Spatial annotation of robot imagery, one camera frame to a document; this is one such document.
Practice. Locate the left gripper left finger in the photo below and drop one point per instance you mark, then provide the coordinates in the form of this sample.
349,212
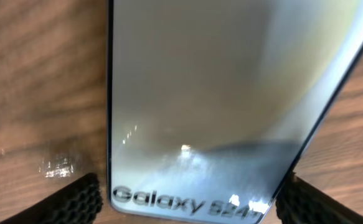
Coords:
78,202

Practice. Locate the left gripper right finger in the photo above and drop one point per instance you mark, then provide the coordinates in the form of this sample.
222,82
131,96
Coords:
298,202

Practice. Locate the blue Galaxy smartphone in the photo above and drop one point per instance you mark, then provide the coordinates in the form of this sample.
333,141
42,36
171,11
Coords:
212,102

